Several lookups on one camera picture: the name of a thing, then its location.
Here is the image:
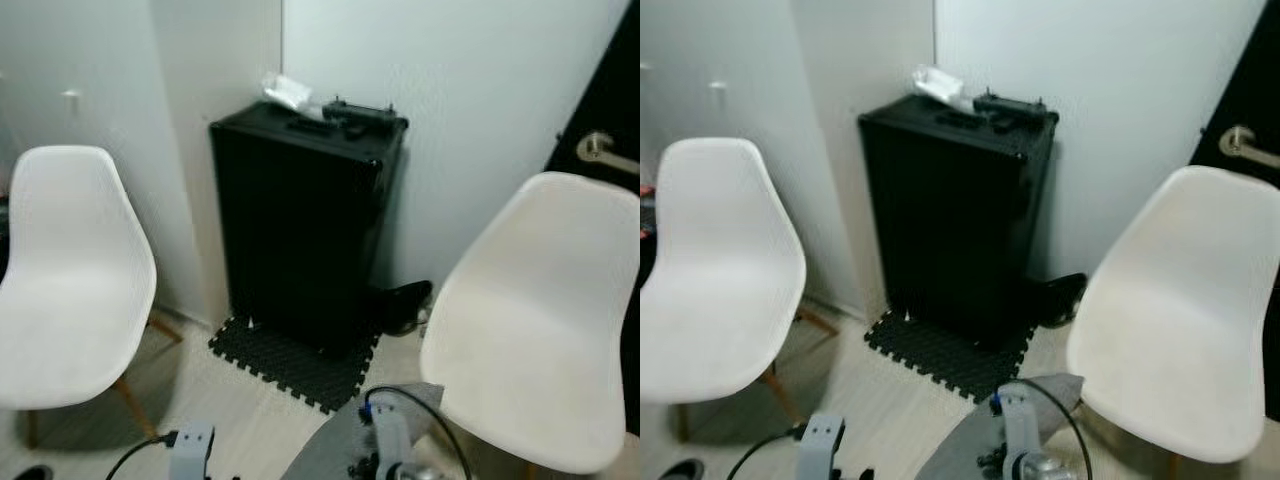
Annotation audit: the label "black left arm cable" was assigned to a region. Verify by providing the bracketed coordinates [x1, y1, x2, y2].
[105, 430, 181, 480]
[727, 425, 809, 480]

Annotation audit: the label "brass door handle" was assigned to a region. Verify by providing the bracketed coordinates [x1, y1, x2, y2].
[576, 131, 641, 176]
[1218, 125, 1280, 171]

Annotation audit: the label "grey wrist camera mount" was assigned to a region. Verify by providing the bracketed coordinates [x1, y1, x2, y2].
[990, 385, 1046, 461]
[362, 390, 416, 471]
[168, 422, 216, 480]
[800, 413, 849, 480]

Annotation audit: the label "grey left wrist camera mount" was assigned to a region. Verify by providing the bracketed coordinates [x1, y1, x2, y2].
[168, 422, 216, 480]
[800, 413, 849, 480]

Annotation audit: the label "tall black hard case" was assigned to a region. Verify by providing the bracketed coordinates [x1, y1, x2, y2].
[208, 100, 409, 356]
[857, 95, 1061, 351]

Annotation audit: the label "black foam floor mat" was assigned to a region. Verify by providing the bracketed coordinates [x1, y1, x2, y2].
[865, 310, 1041, 403]
[208, 315, 386, 414]

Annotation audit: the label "black device with knobs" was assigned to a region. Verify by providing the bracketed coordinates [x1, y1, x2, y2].
[972, 90, 1046, 131]
[322, 97, 396, 136]

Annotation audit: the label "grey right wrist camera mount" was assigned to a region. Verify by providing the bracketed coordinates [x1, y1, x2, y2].
[362, 390, 416, 471]
[990, 385, 1046, 461]

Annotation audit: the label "grey pillow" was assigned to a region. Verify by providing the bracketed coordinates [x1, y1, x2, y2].
[283, 380, 446, 480]

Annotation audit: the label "black door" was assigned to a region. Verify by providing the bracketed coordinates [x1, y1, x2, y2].
[545, 0, 641, 181]
[1190, 0, 1280, 196]

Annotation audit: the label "glossy black shoe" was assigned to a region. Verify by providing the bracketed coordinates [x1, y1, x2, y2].
[375, 280, 434, 336]
[1030, 272, 1088, 328]

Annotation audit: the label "white shell chair wooden legs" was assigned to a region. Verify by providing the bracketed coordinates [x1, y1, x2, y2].
[0, 146, 186, 449]
[640, 138, 841, 443]

